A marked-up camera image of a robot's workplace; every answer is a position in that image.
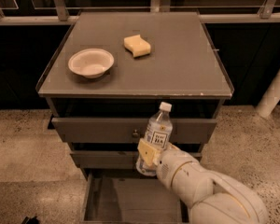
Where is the metal railing frame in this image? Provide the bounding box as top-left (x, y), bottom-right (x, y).
top-left (0, 0), bottom-right (280, 25)

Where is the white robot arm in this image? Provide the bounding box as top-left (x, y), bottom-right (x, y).
top-left (138, 139), bottom-right (269, 224)

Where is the white paper bowl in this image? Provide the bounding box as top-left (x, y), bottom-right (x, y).
top-left (68, 49), bottom-right (114, 78)

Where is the white cylindrical post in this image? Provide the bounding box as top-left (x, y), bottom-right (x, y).
top-left (256, 69), bottom-right (280, 118)

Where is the grey bottom drawer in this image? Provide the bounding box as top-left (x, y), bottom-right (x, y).
top-left (80, 170), bottom-right (189, 224)

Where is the grey drawer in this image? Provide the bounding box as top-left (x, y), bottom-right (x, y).
top-left (52, 118), bottom-right (217, 144)
top-left (70, 149), bottom-right (203, 171)
top-left (80, 170), bottom-right (189, 224)

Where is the clear blue plastic bottle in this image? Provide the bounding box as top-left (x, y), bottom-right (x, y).
top-left (136, 102), bottom-right (173, 176)

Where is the grey middle drawer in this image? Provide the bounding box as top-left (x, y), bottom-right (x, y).
top-left (70, 149), bottom-right (203, 171)

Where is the black object on floor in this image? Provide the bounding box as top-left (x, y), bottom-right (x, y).
top-left (21, 216), bottom-right (39, 224)

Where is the grey top drawer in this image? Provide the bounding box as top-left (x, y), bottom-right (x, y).
top-left (52, 118), bottom-right (217, 144)

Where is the yellow sponge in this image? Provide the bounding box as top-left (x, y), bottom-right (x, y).
top-left (124, 35), bottom-right (151, 58)

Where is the grey drawer cabinet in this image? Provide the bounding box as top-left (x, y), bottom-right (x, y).
top-left (35, 10), bottom-right (235, 224)

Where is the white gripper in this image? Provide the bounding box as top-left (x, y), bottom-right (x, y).
top-left (137, 138), bottom-right (198, 189)

